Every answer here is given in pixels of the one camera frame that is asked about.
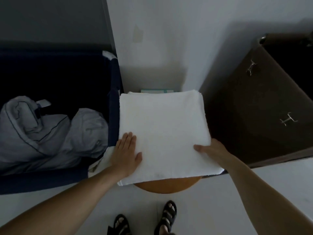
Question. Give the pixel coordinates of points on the person's left hand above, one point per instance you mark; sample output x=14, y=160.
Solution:
x=124, y=156

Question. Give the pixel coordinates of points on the person's right hand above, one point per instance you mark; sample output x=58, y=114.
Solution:
x=215, y=151

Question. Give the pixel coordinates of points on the brown housekeeping cart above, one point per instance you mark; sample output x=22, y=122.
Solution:
x=256, y=112

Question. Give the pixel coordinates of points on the teal white boxes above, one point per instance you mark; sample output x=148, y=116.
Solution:
x=156, y=90

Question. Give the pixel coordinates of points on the person's right forearm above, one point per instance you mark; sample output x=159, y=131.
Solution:
x=266, y=200

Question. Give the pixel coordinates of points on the person's left forearm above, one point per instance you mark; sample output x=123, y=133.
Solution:
x=56, y=205

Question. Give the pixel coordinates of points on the person's leg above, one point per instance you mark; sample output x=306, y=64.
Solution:
x=167, y=231

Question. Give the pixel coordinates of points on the round wooden side table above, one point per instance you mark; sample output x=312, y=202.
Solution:
x=168, y=185

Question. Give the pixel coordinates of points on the black sandal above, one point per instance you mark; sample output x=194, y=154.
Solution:
x=167, y=216
x=121, y=225

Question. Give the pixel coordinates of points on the white pillowcase black piping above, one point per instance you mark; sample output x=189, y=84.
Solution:
x=49, y=139

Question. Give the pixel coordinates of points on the grey door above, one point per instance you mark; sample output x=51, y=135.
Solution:
x=49, y=17

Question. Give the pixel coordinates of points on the navy laundry hamper white frame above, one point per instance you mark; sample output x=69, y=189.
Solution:
x=112, y=100

